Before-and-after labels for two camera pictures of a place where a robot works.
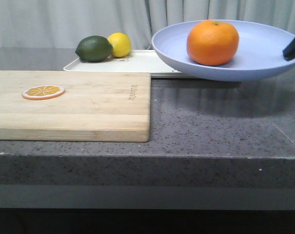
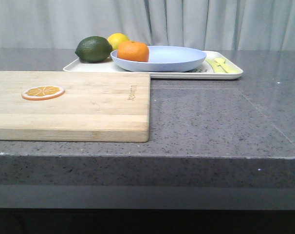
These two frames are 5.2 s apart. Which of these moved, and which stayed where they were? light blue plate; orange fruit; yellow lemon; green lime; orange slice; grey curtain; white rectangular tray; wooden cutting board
Moved: white rectangular tray; light blue plate; orange fruit
Stayed: yellow lemon; grey curtain; wooden cutting board; green lime; orange slice
